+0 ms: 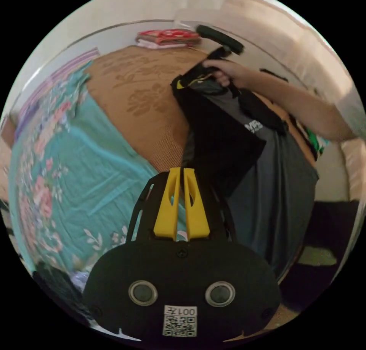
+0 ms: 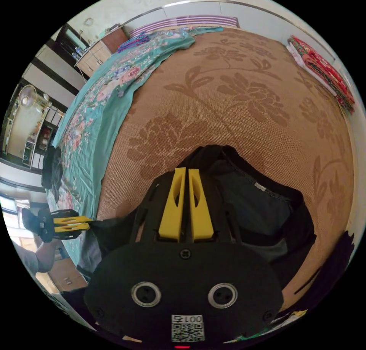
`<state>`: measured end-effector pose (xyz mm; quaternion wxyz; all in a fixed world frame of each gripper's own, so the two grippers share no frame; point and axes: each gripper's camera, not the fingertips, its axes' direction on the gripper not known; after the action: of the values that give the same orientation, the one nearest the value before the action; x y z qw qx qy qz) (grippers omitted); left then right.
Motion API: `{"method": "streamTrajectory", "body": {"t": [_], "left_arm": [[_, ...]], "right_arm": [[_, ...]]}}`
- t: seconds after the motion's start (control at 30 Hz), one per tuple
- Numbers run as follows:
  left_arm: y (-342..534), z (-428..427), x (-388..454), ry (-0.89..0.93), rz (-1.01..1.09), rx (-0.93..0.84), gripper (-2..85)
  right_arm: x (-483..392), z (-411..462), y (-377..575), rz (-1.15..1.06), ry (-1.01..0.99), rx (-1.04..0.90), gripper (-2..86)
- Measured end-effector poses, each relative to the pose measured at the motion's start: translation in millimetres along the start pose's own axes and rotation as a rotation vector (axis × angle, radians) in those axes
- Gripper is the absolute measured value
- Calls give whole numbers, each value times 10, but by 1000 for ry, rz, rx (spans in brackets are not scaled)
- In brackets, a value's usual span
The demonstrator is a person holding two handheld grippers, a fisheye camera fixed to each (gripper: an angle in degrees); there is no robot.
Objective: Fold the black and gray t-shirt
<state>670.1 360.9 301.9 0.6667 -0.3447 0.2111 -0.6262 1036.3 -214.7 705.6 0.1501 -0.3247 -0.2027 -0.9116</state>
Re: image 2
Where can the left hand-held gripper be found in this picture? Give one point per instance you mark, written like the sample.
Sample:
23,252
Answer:
47,227

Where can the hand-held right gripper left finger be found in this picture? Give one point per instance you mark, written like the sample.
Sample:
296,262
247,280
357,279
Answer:
171,212

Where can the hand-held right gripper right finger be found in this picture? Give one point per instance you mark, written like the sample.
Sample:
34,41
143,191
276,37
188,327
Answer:
201,218

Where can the black and gray t-shirt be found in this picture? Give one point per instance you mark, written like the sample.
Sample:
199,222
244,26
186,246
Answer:
257,209

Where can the person's left forearm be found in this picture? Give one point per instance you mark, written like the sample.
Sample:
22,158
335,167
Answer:
47,255

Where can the person's left hand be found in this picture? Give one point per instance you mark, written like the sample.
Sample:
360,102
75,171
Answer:
31,219

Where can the wooden bedside cabinet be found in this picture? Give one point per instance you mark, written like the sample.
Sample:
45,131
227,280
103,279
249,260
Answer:
67,275

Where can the window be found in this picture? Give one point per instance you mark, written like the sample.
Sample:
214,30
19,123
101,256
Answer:
17,215

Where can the person's body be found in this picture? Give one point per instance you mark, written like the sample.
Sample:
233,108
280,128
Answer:
27,259

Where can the pile of clothes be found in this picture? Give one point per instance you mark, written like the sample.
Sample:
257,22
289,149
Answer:
51,169

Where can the cluttered shelf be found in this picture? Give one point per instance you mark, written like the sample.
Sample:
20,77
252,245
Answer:
40,138

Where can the bed with woven floral mat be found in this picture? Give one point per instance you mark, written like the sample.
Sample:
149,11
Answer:
228,98

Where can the white standing fan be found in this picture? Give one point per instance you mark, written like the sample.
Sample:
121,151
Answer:
27,96

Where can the light wooden cupboard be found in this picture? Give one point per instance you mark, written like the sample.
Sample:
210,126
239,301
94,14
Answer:
93,58

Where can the purple striped blanket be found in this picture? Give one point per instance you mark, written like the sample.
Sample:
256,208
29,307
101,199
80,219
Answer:
186,22

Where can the folded red floral quilt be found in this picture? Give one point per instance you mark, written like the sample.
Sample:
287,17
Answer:
323,69

